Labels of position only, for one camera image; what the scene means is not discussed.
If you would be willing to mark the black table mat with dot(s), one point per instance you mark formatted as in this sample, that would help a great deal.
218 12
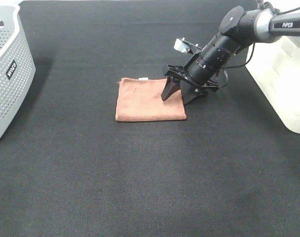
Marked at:
68 169

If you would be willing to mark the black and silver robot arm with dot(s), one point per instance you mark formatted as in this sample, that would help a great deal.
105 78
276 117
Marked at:
238 30

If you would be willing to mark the brown towel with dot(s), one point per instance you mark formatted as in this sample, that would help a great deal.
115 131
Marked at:
140 100

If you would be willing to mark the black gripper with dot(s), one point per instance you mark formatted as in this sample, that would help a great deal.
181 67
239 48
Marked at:
194 81

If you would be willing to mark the white storage box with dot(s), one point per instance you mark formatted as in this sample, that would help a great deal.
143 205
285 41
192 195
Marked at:
275 67

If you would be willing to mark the grey perforated laundry basket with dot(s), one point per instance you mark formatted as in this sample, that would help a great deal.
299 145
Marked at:
17 68

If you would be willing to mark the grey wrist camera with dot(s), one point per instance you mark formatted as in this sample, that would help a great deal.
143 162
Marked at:
181 45

